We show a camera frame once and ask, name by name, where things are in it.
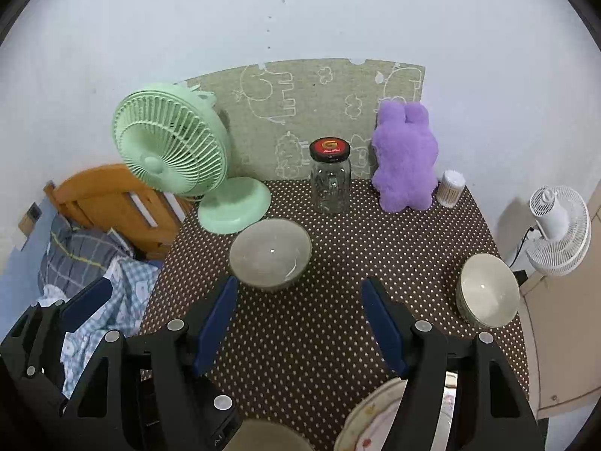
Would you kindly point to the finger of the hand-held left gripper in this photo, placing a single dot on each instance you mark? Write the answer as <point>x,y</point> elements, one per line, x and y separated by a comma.
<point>87,303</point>

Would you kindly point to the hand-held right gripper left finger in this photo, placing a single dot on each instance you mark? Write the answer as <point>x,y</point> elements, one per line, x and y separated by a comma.
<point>216,329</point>

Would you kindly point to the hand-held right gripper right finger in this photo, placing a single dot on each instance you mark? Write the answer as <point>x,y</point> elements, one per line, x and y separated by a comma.
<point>382,329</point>

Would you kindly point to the grey patterned ceramic bowl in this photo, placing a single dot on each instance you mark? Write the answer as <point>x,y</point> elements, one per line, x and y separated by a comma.
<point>270,253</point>
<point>272,439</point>
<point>488,291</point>

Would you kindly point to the yellow floral plate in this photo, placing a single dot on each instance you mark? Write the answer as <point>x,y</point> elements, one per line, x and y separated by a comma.
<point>347,432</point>

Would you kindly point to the blue plaid blanket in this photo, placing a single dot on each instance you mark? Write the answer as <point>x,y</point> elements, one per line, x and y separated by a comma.
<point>94,253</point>

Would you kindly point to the brown polka dot tablecloth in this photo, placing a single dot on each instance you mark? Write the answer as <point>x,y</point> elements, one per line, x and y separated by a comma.
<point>305,338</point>

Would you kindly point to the light blue panel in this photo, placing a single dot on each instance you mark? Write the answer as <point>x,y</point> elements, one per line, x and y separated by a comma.
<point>19,253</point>

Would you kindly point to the wooden chair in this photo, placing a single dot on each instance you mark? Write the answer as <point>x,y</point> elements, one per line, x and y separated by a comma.
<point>103,192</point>

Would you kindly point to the cotton swab container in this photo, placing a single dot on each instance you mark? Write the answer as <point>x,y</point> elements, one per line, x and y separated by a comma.
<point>450,190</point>

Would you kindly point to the glass jar with lid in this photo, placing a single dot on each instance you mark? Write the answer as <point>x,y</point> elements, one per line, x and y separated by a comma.
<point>330,183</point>

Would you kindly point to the purple plush toy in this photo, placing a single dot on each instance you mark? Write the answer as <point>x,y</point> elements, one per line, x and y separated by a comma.
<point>406,159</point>

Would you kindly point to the green desk fan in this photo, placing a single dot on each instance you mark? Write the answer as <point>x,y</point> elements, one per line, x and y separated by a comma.
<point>159,141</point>

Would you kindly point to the white floor fan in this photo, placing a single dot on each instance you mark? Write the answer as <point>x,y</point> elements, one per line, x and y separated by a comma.
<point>558,244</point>

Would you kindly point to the green patterned board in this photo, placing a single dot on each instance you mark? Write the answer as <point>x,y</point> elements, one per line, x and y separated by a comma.
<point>305,98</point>

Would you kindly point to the wall socket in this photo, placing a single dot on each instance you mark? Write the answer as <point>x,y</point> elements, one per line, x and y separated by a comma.
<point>32,213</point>

